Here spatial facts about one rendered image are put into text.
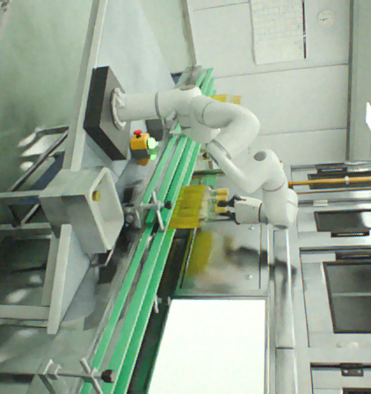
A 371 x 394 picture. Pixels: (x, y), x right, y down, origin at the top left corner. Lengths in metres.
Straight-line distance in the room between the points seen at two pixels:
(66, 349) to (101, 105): 0.76
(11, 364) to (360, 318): 1.13
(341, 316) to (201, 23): 6.31
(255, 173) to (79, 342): 0.67
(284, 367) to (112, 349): 0.47
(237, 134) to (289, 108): 6.43
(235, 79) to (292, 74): 1.01
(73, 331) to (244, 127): 0.74
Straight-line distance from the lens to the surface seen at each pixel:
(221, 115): 1.17
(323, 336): 1.30
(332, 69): 7.42
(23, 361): 1.46
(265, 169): 1.15
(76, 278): 1.27
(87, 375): 0.91
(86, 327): 1.15
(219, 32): 7.20
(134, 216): 1.39
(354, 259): 1.55
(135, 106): 1.42
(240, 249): 1.53
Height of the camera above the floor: 1.37
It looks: 13 degrees down
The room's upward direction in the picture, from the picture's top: 87 degrees clockwise
